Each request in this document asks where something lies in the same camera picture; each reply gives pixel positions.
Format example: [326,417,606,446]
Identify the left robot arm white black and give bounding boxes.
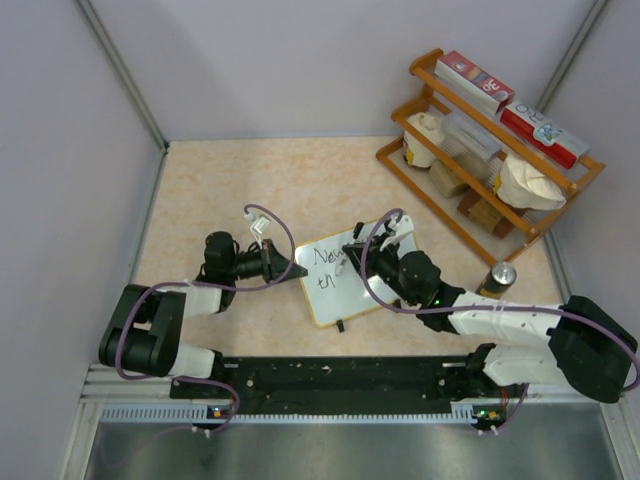
[98,231,308,397]

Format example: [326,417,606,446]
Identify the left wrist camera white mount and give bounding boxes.
[244,212,271,247]

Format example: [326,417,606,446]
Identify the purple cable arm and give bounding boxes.
[360,207,640,391]
[110,202,296,385]

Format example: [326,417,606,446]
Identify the red toothpaste box lower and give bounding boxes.
[500,101,590,169]

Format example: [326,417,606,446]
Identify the brown red blocks on shelf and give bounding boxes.
[457,190,515,239]

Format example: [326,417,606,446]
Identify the tan block on shelf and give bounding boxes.
[428,160,469,198]

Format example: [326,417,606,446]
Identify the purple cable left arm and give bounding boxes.
[110,202,296,385]

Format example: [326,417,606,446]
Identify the red toothpaste box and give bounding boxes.
[500,101,590,169]
[434,50,515,117]

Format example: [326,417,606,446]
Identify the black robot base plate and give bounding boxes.
[214,356,502,415]

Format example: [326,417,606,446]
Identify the grey slotted cable duct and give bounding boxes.
[99,399,506,426]

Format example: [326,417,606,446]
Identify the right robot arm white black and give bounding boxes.
[342,235,639,404]

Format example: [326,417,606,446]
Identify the grey clear plastic box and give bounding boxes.
[441,112,502,182]

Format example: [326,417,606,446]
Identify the wooden two tier shelf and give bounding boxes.
[376,49,605,265]

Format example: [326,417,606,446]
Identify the cream paper cup left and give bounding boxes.
[402,111,446,170]

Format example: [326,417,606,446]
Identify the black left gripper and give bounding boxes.
[227,238,307,285]

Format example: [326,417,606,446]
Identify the red toothpaste box upper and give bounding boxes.
[434,50,515,117]

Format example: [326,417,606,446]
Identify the black white marker pen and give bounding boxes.
[334,222,365,276]

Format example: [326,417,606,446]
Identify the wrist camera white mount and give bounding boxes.
[378,214,414,252]
[244,212,271,247]

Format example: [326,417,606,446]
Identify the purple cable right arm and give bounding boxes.
[360,207,640,391]

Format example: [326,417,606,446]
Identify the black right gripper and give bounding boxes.
[345,231,420,307]

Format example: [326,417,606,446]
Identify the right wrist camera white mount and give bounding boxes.
[378,214,414,252]

